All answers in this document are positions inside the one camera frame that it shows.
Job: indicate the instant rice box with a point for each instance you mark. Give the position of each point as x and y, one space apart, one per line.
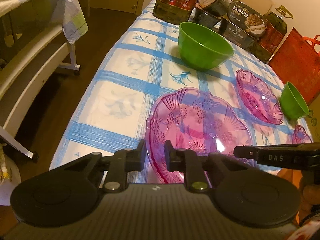
235 34
247 19

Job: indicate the white side table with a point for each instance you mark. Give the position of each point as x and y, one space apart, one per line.
32 47

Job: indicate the person's right hand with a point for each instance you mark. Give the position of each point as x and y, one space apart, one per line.
309 193

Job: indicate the bottom instant rice box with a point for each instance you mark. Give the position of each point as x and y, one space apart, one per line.
235 34

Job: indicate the large cardboard box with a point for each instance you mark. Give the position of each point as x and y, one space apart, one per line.
313 121

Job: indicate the large green plastic bowl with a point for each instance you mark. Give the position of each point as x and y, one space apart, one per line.
292 103

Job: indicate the red fabric tote bag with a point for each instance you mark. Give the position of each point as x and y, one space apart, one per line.
297 61

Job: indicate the right cooking oil bottle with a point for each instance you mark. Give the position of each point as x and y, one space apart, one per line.
276 29

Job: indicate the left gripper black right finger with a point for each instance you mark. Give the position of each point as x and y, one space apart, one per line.
187 162

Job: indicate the checked green cloth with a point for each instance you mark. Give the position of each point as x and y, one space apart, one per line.
70 15

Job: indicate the top instant rice box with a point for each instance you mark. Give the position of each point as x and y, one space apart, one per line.
247 19

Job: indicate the lower dark food cup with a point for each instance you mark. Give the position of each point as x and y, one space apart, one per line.
204 18

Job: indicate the small green plastic bowl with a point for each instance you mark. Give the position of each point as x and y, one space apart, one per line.
201 48

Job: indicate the large pink glass plate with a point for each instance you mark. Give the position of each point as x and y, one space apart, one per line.
300 136

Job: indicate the tilted dark food cup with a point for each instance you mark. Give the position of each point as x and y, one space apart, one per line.
215 7

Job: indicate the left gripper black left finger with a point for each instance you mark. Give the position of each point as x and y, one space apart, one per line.
120 164

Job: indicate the blue checked floral tablecloth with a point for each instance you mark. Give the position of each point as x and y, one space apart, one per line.
143 65

